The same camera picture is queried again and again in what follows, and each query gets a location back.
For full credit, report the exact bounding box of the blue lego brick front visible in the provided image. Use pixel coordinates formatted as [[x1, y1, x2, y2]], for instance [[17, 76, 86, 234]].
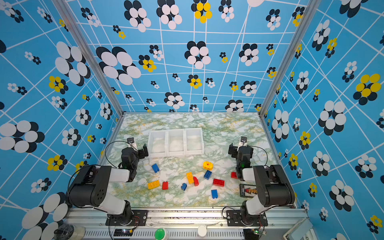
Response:
[[211, 190, 218, 199]]

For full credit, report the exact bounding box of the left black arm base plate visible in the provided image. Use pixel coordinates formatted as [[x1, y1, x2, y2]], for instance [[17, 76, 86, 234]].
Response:
[[106, 210, 149, 227]]

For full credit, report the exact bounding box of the yellow round lego piece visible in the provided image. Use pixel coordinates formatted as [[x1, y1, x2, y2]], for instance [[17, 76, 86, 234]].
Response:
[[203, 161, 214, 171]]

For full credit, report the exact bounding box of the red arched lego brick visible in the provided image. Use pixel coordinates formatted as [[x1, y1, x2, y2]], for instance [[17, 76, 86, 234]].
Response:
[[231, 172, 238, 179]]

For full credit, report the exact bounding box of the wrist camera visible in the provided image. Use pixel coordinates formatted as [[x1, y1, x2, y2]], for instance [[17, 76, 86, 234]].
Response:
[[239, 136, 248, 147], [127, 137, 138, 151]]

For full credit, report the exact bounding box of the left white plastic bin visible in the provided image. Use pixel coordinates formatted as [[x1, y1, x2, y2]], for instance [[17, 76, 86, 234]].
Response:
[[148, 131, 167, 158]]

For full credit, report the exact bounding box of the yellow long lego brick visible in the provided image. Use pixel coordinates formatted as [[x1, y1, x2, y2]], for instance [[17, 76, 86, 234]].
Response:
[[186, 173, 194, 184]]

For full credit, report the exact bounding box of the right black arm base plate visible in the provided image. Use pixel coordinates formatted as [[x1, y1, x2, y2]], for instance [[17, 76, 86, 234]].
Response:
[[223, 210, 268, 228]]

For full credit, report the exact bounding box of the aluminium front rail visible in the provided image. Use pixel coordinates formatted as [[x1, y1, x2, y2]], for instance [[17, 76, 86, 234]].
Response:
[[66, 207, 317, 240]]

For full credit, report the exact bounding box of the clear tape roll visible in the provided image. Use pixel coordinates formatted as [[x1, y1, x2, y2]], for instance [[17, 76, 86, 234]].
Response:
[[54, 224, 86, 240]]

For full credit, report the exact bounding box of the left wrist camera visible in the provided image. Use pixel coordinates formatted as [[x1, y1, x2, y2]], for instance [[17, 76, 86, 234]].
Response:
[[127, 137, 138, 151]]

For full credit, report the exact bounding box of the green push button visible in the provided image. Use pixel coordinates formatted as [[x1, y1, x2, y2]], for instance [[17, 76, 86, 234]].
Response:
[[155, 229, 167, 240]]

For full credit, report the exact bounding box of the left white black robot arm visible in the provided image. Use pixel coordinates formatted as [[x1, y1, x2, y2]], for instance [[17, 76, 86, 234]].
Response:
[[67, 143, 149, 225]]

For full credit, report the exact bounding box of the small blue lego brick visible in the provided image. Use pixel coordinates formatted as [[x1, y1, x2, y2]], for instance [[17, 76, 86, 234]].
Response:
[[181, 183, 187, 191]]

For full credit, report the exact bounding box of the blue square lego brick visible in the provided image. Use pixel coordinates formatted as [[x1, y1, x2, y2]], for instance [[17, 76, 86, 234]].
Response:
[[204, 170, 212, 180]]

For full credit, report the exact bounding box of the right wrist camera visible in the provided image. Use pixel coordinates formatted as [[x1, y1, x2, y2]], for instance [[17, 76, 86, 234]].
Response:
[[239, 136, 248, 147]]

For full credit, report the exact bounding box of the small red lego brick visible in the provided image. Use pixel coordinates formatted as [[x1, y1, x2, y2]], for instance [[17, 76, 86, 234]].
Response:
[[162, 182, 169, 190]]

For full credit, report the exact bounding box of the right white plastic bin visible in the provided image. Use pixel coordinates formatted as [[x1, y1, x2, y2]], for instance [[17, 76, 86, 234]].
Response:
[[186, 128, 205, 155]]

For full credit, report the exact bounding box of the white round knob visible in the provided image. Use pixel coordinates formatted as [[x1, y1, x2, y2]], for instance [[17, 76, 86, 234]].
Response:
[[198, 225, 208, 238]]

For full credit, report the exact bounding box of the red curved lego brick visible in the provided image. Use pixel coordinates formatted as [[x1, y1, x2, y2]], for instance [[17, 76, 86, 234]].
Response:
[[193, 177, 199, 187]]

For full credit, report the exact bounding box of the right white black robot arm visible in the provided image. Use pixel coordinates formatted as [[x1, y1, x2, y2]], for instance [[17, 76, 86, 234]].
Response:
[[228, 143, 295, 225]]

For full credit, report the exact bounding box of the yellow wide lego brick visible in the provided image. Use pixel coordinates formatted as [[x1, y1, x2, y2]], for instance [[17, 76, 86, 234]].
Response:
[[148, 180, 160, 190]]

